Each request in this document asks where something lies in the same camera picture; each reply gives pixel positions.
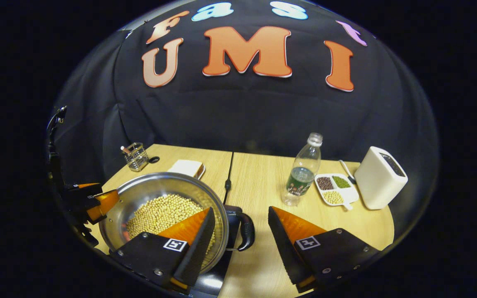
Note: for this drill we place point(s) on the black induction cooktop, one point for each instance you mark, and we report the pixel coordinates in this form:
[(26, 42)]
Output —
[(209, 281)]

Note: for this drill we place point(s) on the sandwich with lettuce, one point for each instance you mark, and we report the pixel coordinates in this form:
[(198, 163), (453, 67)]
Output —
[(185, 167)]

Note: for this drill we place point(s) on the clear plastic bottle green label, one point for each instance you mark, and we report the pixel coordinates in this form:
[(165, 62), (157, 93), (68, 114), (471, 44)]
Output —
[(302, 174)]

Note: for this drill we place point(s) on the small black round object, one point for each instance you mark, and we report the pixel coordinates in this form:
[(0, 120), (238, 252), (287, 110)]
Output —
[(154, 159)]

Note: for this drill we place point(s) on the pile of yellow soybeans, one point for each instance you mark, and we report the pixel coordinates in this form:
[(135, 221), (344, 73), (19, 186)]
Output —
[(160, 213)]

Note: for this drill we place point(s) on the black backdrop cloth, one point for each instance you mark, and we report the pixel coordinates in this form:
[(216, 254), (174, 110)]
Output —
[(242, 111)]

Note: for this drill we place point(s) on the white divided dish with beans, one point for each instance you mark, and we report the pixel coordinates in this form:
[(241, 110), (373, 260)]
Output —
[(338, 188)]

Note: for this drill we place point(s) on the small white plate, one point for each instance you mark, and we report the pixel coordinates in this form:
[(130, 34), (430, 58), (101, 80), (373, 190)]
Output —
[(202, 170)]

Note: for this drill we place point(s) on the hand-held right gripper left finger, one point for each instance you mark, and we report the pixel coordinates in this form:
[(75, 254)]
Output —
[(199, 248)]

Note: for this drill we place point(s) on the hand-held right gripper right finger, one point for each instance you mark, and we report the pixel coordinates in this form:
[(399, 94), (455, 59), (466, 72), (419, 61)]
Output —
[(284, 248)]

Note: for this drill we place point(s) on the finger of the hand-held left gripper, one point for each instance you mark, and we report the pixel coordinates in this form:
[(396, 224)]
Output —
[(105, 203), (87, 185)]

